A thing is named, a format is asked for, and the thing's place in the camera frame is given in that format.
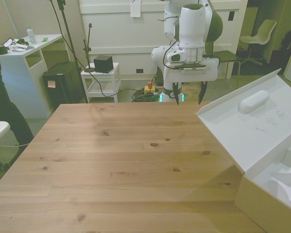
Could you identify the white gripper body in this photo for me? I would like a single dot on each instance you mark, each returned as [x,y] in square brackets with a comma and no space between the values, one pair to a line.
[191,72]

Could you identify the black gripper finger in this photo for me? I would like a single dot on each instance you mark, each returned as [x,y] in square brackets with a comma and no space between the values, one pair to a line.
[202,92]
[176,93]

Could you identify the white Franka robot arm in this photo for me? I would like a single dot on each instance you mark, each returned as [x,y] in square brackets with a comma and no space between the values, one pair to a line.
[191,36]

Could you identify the white cardboard box with lid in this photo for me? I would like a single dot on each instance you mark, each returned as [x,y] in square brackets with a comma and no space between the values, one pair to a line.
[262,136]

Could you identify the black cube box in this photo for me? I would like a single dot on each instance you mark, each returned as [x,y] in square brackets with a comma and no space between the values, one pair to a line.
[102,64]

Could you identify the yellow emergency stop button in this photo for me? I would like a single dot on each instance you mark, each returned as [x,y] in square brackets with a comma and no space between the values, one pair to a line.
[150,88]

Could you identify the dark green chair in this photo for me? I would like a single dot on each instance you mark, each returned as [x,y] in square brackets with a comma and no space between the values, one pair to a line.
[223,58]

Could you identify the white swivel chair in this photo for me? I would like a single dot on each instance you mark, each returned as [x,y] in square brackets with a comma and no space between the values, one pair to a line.
[257,38]

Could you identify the small white side table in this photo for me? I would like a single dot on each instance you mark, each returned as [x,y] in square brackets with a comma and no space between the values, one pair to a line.
[101,82]

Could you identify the white paper sheet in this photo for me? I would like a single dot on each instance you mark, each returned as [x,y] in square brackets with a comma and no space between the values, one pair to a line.
[135,8]

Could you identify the black microphone stand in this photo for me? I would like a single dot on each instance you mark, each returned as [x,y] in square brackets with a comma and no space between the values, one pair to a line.
[88,53]

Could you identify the black computer tower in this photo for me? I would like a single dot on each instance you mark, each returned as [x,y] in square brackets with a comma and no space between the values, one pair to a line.
[60,85]

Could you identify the black tripod stand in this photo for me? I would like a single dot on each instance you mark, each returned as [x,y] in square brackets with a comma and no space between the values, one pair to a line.
[68,36]

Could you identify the white desk cabinet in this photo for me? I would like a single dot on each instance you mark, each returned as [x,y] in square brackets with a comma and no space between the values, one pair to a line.
[24,72]

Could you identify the clear plastic water bottle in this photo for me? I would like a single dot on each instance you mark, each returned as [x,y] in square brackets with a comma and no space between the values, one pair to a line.
[31,35]

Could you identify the person in dark clothes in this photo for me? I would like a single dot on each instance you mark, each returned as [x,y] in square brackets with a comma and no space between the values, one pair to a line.
[3,97]

